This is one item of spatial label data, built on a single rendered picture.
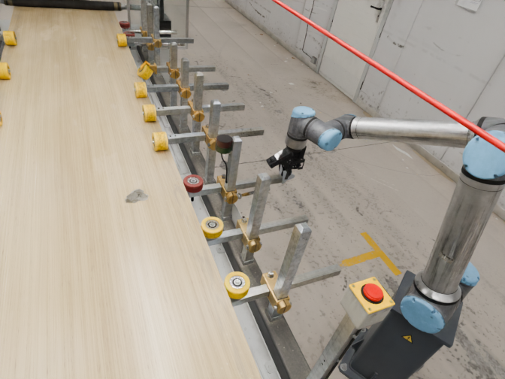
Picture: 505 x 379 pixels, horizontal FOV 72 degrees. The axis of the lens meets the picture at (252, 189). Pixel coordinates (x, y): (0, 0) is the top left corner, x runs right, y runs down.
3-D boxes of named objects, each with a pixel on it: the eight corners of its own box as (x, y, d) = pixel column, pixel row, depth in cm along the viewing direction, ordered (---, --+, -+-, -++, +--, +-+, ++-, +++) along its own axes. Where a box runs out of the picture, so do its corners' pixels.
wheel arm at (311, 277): (334, 269, 131) (337, 262, 129) (338, 277, 129) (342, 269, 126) (225, 300, 115) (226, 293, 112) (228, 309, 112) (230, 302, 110)
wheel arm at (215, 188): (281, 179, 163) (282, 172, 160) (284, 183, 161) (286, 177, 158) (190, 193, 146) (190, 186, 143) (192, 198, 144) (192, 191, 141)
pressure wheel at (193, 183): (198, 192, 151) (200, 171, 144) (204, 205, 146) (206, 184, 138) (180, 195, 148) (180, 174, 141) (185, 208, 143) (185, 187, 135)
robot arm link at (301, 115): (306, 117, 133) (288, 106, 138) (299, 144, 141) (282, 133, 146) (322, 112, 138) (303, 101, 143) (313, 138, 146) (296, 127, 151)
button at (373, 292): (372, 285, 74) (375, 280, 73) (384, 301, 72) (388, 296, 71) (358, 289, 73) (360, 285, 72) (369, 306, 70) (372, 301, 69)
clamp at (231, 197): (226, 183, 155) (228, 174, 152) (237, 203, 146) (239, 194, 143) (214, 184, 153) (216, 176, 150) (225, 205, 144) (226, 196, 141)
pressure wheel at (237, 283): (226, 287, 117) (230, 266, 110) (249, 295, 116) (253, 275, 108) (217, 307, 111) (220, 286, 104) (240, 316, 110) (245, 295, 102)
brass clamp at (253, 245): (248, 225, 140) (249, 216, 137) (261, 251, 131) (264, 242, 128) (234, 228, 138) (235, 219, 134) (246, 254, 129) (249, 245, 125)
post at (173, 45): (175, 116, 228) (176, 41, 198) (176, 119, 226) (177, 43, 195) (170, 116, 227) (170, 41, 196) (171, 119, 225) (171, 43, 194)
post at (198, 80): (197, 155, 193) (201, 71, 162) (198, 158, 190) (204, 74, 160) (191, 156, 191) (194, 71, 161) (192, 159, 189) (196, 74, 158)
